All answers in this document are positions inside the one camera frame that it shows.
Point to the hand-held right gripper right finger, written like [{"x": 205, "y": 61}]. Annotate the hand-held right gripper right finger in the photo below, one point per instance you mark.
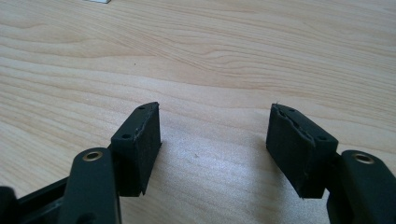
[{"x": 295, "y": 152}]

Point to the white expandable book rack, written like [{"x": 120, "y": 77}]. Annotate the white expandable book rack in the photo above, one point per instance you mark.
[{"x": 99, "y": 1}]

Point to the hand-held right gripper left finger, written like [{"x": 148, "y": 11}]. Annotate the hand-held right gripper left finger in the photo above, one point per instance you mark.
[{"x": 137, "y": 155}]

